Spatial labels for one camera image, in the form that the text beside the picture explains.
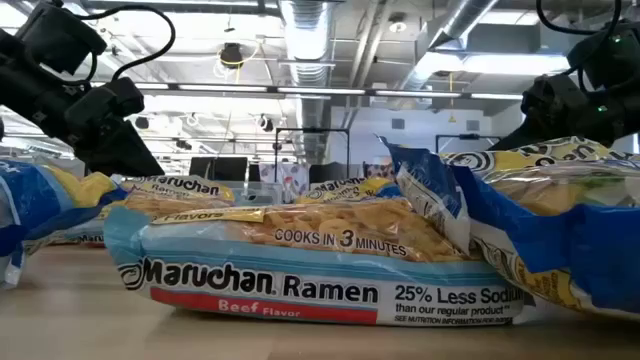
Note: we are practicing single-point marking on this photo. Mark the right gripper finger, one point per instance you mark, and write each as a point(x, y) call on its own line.
point(530, 136)

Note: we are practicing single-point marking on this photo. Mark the white floral cloth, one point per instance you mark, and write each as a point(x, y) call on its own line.
point(282, 177)

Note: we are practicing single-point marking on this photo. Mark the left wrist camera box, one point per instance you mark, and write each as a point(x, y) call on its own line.
point(122, 97)

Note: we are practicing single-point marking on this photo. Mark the patterned fabric cushion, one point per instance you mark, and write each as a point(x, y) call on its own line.
point(377, 171)

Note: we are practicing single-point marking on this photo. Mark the silver ventilation duct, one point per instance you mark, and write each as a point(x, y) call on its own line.
point(450, 30)
point(305, 50)

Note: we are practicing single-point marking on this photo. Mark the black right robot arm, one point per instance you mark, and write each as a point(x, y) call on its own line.
point(610, 60)

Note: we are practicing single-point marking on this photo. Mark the long light strip bar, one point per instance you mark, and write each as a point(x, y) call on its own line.
point(320, 91)

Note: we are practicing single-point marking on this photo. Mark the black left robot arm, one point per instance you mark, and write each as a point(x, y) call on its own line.
point(60, 40)

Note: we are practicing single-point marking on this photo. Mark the black computer monitor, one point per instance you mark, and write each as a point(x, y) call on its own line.
point(220, 169)

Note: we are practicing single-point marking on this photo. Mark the red Maruchan ramen packet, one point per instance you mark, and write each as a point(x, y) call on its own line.
point(75, 237)

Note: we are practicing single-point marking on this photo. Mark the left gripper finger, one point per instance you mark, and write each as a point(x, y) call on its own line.
point(125, 155)

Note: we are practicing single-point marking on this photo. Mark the black metal frame stand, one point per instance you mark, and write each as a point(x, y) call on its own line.
point(470, 136)
point(310, 130)

